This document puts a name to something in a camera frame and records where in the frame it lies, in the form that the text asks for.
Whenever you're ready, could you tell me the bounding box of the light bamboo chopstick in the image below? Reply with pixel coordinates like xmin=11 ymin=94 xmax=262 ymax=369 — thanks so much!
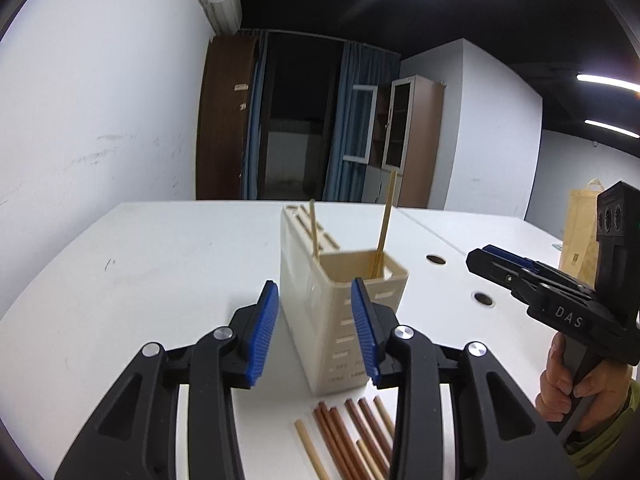
xmin=356 ymin=439 xmax=391 ymax=480
xmin=372 ymin=170 xmax=399 ymax=280
xmin=294 ymin=419 xmax=331 ymax=480
xmin=374 ymin=395 xmax=398 ymax=428
xmin=308 ymin=199 xmax=321 ymax=264

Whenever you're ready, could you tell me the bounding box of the brown glass-door cabinet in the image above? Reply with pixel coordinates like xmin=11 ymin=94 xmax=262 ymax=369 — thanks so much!
xmin=362 ymin=75 xmax=446 ymax=208

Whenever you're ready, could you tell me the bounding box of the ceiling strip light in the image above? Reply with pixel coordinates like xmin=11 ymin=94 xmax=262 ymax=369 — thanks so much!
xmin=576 ymin=74 xmax=640 ymax=94
xmin=585 ymin=120 xmax=640 ymax=139

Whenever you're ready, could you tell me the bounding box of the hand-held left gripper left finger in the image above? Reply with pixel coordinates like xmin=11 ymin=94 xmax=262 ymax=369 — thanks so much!
xmin=54 ymin=280 xmax=280 ymax=480

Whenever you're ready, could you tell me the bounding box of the brown paper bag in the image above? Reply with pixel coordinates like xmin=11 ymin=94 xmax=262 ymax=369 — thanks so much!
xmin=559 ymin=178 xmax=608 ymax=278

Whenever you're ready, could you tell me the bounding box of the person's right hand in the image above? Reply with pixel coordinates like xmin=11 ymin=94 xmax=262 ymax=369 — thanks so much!
xmin=535 ymin=332 xmax=633 ymax=432

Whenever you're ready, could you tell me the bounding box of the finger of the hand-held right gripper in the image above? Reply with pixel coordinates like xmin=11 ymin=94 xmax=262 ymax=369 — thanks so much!
xmin=481 ymin=244 xmax=597 ymax=294
xmin=466 ymin=249 xmax=595 ymax=312

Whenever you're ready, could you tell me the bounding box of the white window sash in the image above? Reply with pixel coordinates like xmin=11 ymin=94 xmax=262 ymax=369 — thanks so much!
xmin=342 ymin=85 xmax=379 ymax=165

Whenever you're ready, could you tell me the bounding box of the cream plastic utensil holder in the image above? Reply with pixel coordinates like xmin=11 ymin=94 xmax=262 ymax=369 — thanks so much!
xmin=280 ymin=203 xmax=410 ymax=393

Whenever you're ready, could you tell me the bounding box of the blue curtain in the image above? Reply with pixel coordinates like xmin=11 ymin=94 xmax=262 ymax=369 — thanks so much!
xmin=240 ymin=30 xmax=269 ymax=201
xmin=322 ymin=42 xmax=401 ymax=203

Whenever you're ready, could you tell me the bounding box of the person's right forearm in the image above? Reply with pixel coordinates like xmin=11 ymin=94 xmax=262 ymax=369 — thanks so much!
xmin=565 ymin=375 xmax=640 ymax=472

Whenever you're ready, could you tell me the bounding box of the brown wooden door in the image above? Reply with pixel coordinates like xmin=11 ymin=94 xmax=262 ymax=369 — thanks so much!
xmin=195 ymin=35 xmax=261 ymax=201

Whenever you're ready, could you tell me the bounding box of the dark window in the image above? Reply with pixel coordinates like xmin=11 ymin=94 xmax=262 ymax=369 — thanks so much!
xmin=260 ymin=35 xmax=346 ymax=201

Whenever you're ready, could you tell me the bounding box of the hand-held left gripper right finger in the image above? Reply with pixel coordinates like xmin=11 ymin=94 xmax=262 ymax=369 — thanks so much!
xmin=350 ymin=277 xmax=581 ymax=480

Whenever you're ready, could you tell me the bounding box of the brown wooden chopstick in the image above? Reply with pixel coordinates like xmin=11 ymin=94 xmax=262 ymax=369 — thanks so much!
xmin=359 ymin=397 xmax=397 ymax=441
xmin=320 ymin=400 xmax=376 ymax=480
xmin=345 ymin=399 xmax=396 ymax=458
xmin=330 ymin=406 xmax=391 ymax=480
xmin=312 ymin=408 xmax=357 ymax=480

